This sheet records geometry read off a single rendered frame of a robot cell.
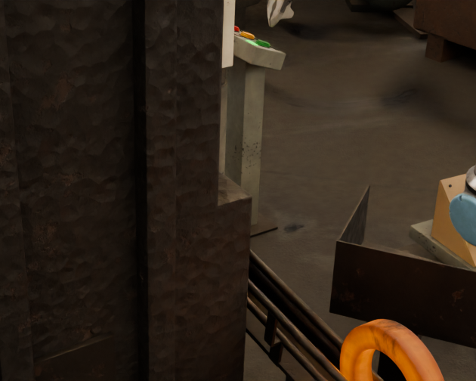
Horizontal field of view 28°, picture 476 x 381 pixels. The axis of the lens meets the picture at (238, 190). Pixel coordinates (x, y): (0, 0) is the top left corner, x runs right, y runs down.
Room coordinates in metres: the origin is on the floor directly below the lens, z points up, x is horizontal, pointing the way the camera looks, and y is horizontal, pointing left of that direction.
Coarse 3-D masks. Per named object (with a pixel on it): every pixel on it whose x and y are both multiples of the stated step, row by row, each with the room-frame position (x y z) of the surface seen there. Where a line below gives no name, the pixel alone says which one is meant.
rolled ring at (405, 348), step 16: (384, 320) 1.00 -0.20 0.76; (352, 336) 1.01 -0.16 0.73; (368, 336) 0.99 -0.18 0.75; (384, 336) 0.96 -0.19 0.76; (400, 336) 0.96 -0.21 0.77; (416, 336) 0.96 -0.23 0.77; (352, 352) 1.01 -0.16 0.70; (368, 352) 1.01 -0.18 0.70; (384, 352) 0.96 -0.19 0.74; (400, 352) 0.94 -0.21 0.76; (416, 352) 0.93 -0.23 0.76; (352, 368) 1.01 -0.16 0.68; (368, 368) 1.02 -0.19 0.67; (400, 368) 0.93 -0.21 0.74; (416, 368) 0.91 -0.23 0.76; (432, 368) 0.92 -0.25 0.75
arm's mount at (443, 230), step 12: (444, 180) 2.30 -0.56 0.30; (456, 180) 2.31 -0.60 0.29; (444, 192) 2.28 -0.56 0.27; (456, 192) 2.29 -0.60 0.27; (444, 204) 2.27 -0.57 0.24; (444, 216) 2.26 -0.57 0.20; (432, 228) 2.30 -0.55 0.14; (444, 228) 2.26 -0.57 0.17; (444, 240) 2.25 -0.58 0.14; (456, 240) 2.21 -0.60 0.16; (456, 252) 2.20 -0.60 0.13; (468, 252) 2.17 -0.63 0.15
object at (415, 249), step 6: (402, 246) 2.40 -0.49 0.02; (408, 246) 2.40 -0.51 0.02; (414, 246) 2.40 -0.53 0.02; (420, 246) 2.40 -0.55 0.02; (408, 252) 2.35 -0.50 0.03; (414, 252) 2.36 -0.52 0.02; (420, 252) 2.37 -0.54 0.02; (426, 252) 2.37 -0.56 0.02; (426, 258) 2.34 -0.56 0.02; (432, 258) 2.34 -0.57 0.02
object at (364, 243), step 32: (352, 224) 1.35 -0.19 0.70; (352, 256) 1.25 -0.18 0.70; (384, 256) 1.24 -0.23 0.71; (416, 256) 1.42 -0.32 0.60; (352, 288) 1.25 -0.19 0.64; (384, 288) 1.24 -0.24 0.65; (416, 288) 1.22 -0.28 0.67; (448, 288) 1.20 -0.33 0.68; (416, 320) 1.22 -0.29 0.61; (448, 320) 1.20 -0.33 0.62
